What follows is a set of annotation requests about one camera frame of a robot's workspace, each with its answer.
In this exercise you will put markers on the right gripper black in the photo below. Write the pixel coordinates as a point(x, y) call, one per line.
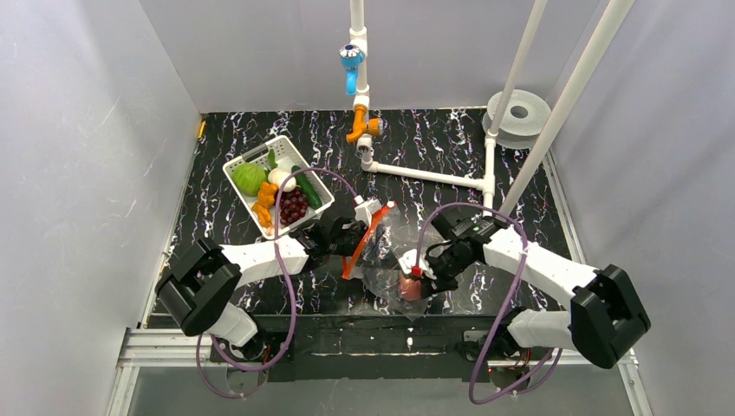
point(435, 266)

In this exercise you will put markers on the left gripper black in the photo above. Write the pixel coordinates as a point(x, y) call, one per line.
point(349, 237)

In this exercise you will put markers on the clear zip top bag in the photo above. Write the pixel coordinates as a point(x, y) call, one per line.
point(375, 261)

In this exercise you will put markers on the white filament spool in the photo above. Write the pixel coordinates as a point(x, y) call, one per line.
point(523, 120)

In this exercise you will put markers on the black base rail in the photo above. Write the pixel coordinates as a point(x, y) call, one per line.
point(372, 347)

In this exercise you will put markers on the fake green cucumber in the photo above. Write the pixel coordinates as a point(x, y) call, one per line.
point(312, 198)

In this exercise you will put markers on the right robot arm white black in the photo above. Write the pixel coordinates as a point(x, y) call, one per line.
point(602, 317)

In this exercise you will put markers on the fake purple grapes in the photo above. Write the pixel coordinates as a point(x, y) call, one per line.
point(294, 206)

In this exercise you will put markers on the white perforated plastic basket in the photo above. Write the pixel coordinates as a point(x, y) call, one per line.
point(279, 152)

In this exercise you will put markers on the fake orange ginger root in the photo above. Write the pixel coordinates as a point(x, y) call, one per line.
point(265, 200)

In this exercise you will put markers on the fake green cabbage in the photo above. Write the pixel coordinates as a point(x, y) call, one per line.
point(248, 178)

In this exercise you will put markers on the fake red apple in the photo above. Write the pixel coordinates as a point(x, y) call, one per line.
point(410, 290)

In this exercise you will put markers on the orange faucet valve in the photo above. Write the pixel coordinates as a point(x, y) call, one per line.
point(364, 126)

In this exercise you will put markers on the blue faucet valve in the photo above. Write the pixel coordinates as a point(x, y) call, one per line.
point(351, 57)

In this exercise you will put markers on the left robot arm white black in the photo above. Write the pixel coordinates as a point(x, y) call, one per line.
point(197, 290)

